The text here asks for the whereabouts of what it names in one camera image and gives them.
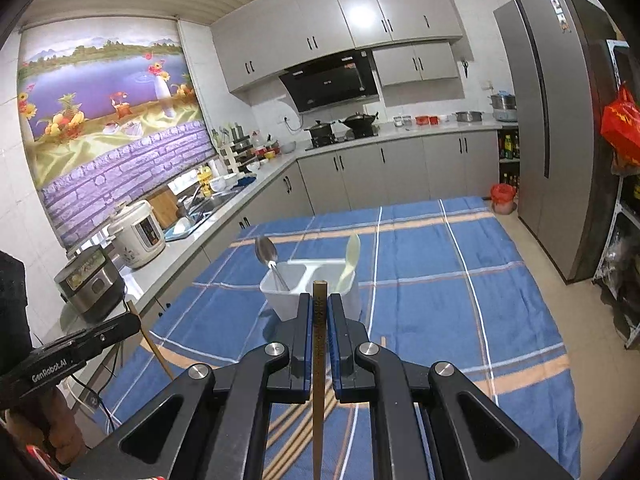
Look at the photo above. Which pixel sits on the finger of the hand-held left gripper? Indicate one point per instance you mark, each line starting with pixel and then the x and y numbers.
pixel 115 331

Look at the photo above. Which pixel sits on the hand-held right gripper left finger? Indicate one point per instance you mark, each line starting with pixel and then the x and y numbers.
pixel 310 350

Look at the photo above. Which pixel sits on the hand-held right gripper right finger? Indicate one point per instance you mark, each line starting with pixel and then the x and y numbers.
pixel 334 360

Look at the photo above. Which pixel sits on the white plastic utensil holder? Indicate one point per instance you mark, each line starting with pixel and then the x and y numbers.
pixel 287 302

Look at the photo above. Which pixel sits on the person's left hand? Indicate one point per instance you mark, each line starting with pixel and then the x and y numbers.
pixel 55 430

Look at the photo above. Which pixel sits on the dark rice cooker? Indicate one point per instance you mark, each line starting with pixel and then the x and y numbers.
pixel 90 285

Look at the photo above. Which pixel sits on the white rice cooker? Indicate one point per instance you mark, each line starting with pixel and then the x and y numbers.
pixel 137 235

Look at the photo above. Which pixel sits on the cream plastic spoon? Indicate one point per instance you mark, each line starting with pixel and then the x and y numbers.
pixel 351 255

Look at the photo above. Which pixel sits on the metal spoon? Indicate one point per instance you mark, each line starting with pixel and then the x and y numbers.
pixel 264 250

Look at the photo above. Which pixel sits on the blue plaid tablecloth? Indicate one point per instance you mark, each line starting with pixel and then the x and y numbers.
pixel 425 285

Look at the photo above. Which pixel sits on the wooden cutting board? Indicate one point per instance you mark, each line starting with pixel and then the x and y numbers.
pixel 162 207

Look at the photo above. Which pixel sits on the steel sink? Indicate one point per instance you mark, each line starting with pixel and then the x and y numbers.
pixel 210 205

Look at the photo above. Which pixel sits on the yellow bottle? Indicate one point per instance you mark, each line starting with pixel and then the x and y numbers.
pixel 204 180

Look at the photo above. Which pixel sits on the white bowls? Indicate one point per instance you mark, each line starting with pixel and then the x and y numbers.
pixel 222 183

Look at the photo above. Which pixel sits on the blue cloth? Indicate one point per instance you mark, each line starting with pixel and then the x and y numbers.
pixel 246 179

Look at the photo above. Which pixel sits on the grey lower cabinets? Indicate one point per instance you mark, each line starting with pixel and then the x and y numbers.
pixel 400 170

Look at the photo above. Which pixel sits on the grey cabinets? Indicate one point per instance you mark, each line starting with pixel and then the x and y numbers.
pixel 400 170
pixel 350 5

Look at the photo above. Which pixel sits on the group of small bowls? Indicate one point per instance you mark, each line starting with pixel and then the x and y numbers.
pixel 270 152

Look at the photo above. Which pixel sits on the white dish rack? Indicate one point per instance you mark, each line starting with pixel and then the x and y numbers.
pixel 235 152

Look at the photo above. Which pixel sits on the black gas stove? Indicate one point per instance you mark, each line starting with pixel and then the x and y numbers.
pixel 350 139

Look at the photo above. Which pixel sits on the black cooking pot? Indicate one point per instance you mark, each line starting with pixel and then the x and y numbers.
pixel 320 131

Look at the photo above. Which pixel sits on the red trash bin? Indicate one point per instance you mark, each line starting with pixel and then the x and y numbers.
pixel 502 199

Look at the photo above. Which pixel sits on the black wok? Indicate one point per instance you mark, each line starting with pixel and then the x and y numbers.
pixel 359 121

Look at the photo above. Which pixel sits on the glass jars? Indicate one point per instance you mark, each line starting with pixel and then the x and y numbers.
pixel 401 121

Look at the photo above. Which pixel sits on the red food containers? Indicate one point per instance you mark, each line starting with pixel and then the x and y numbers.
pixel 426 120

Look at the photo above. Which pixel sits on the black range hood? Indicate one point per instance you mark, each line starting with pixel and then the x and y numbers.
pixel 330 82

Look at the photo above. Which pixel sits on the row of sauce bottles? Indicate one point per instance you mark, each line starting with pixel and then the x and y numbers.
pixel 509 147

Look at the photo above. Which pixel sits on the steel steamer pot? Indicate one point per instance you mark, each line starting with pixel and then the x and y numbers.
pixel 504 107

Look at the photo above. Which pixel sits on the metal shelf rack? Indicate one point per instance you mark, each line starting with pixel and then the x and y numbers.
pixel 620 220

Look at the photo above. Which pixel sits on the black scissors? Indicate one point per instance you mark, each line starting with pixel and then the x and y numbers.
pixel 465 67

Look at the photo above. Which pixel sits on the grey double-door refrigerator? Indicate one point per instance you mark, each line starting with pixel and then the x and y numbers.
pixel 540 110

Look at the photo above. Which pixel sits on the grey upper cabinets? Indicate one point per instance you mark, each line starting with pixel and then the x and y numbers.
pixel 350 5

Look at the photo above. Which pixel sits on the red plastic bag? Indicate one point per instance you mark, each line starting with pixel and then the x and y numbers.
pixel 620 125

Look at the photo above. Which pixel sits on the landscape wall poster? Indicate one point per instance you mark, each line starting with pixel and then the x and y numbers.
pixel 100 110

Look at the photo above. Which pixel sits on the small grey wall cabinet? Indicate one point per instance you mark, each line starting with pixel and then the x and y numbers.
pixel 415 62

